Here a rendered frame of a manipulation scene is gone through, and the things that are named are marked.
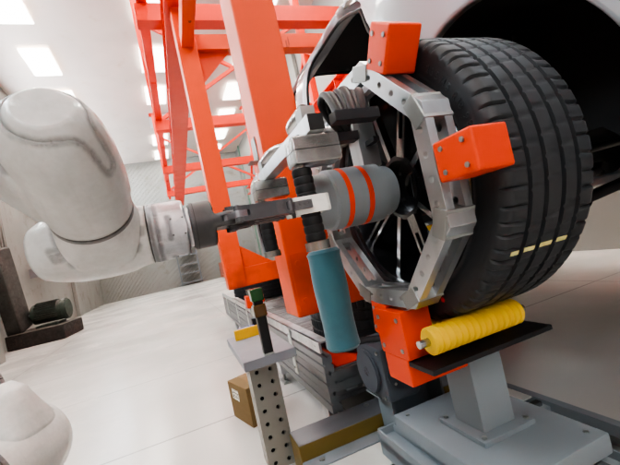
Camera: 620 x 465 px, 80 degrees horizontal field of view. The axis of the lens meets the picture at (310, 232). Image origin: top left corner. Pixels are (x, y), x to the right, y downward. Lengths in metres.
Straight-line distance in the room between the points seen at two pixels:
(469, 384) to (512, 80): 0.68
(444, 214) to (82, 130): 0.53
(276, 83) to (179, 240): 0.95
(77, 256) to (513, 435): 0.97
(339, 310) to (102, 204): 0.63
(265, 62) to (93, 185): 1.08
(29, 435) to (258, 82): 1.14
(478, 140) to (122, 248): 0.53
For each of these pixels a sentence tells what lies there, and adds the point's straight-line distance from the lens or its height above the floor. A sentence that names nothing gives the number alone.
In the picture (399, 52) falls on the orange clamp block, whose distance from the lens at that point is 0.81.
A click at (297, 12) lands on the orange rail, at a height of 3.32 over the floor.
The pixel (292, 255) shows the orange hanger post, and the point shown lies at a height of 0.74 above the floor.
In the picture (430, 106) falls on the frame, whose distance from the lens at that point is 0.71.
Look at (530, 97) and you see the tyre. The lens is 0.80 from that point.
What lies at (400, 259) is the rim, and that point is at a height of 0.67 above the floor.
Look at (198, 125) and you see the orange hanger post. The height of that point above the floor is 1.94.
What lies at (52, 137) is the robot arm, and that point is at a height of 0.91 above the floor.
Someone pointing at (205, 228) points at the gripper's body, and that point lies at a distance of 0.58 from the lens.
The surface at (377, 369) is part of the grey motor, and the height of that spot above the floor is 0.34.
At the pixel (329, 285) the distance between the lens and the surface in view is 0.93.
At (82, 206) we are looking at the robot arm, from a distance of 0.48.
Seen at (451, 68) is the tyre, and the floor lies 1.02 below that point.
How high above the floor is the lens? 0.76
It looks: 2 degrees up
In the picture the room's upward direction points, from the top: 12 degrees counter-clockwise
